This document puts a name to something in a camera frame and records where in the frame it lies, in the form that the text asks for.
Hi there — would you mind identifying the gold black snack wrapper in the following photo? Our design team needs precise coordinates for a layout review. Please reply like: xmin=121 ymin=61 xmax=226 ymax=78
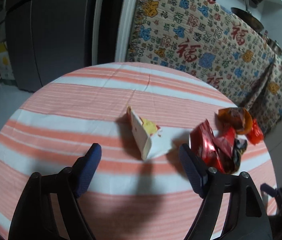
xmin=223 ymin=139 xmax=248 ymax=174

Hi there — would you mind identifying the red plastic bag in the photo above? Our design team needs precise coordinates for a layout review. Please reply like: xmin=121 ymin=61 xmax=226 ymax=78
xmin=246 ymin=119 xmax=264 ymax=145

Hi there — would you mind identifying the red crushed cola can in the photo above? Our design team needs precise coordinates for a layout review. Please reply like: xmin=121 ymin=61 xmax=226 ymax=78
xmin=189 ymin=119 xmax=225 ymax=174

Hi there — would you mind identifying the white paper carton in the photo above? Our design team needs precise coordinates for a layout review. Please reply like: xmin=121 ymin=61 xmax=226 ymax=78
xmin=126 ymin=106 xmax=176 ymax=161

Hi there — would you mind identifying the orange crushed soda can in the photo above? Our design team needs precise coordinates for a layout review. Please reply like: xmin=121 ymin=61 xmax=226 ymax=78
xmin=217 ymin=107 xmax=253 ymax=135

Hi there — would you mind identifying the pink striped tablecloth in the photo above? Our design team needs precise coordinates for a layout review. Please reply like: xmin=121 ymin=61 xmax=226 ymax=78
xmin=0 ymin=62 xmax=278 ymax=240

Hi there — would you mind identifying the steel pot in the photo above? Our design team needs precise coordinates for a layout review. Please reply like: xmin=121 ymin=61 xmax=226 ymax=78
xmin=267 ymin=38 xmax=282 ymax=56

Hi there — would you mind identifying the yellow cardboard box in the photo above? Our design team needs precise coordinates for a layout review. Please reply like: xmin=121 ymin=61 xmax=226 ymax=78
xmin=0 ymin=43 xmax=15 ymax=80

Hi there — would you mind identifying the black wok pan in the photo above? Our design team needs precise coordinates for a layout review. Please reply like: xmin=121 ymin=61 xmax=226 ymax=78
xmin=230 ymin=0 xmax=264 ymax=33

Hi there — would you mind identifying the patterned fu character blanket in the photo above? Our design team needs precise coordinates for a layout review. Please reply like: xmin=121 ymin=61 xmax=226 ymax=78
xmin=127 ymin=0 xmax=282 ymax=134

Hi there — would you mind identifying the dark refrigerator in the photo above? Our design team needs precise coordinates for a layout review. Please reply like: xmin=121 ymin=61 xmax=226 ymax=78
xmin=5 ymin=0 xmax=96 ymax=92

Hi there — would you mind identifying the white door frame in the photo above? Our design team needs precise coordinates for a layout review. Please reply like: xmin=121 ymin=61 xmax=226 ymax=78
xmin=114 ymin=0 xmax=138 ymax=62

